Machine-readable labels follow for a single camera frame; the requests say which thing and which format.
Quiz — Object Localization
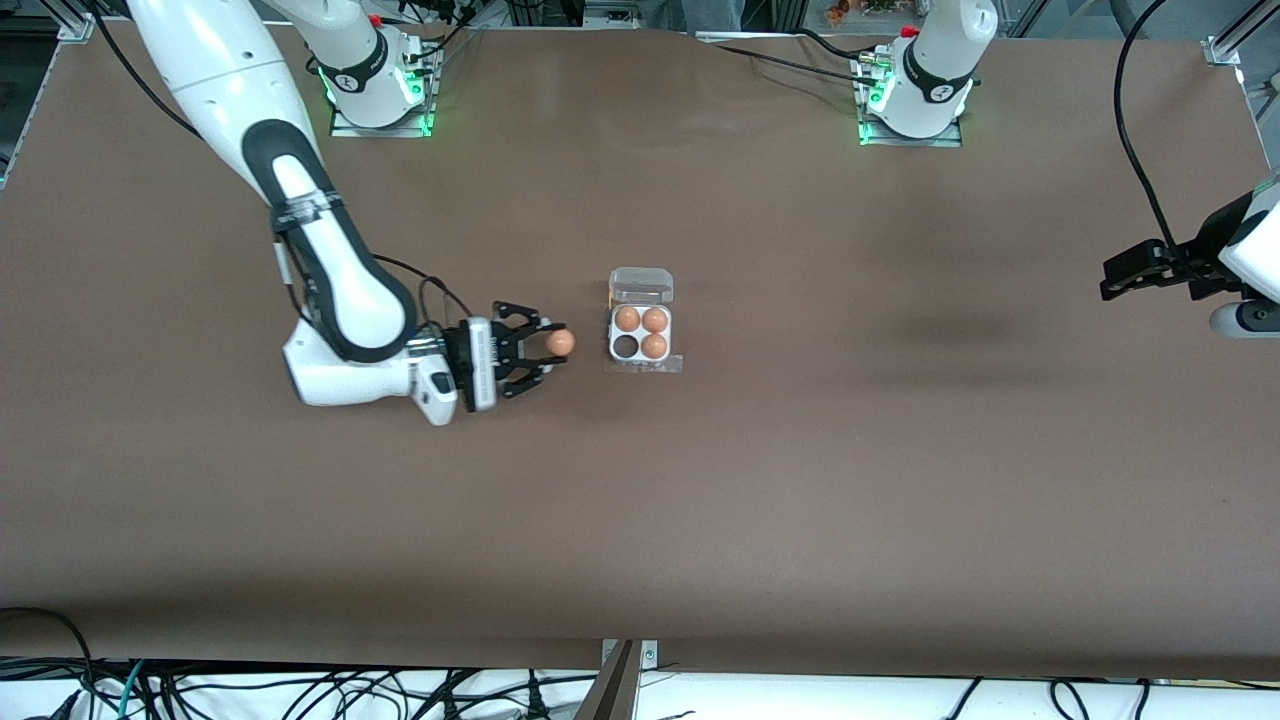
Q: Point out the clear plastic egg box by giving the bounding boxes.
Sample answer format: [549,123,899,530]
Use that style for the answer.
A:
[605,266,685,377]

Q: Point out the large brown table mat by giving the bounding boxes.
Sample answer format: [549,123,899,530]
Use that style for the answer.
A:
[0,20,1280,681]

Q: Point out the dark metal beam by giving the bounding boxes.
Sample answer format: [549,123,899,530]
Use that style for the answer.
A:
[573,640,641,720]

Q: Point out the aluminium frame profile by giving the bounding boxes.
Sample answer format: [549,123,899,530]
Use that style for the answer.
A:
[1203,0,1280,67]

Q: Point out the black base cable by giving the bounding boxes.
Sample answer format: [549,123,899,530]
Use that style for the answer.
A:
[395,0,486,61]

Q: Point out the tangled black floor cables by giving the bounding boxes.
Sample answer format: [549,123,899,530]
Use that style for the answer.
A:
[95,665,601,720]

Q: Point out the black power cable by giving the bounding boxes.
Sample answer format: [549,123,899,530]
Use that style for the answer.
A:
[795,28,881,63]
[713,42,881,87]

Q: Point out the teal cable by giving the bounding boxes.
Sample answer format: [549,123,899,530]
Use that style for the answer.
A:
[118,660,149,720]

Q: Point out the black looped floor cable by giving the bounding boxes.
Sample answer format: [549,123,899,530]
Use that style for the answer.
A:
[0,606,97,720]

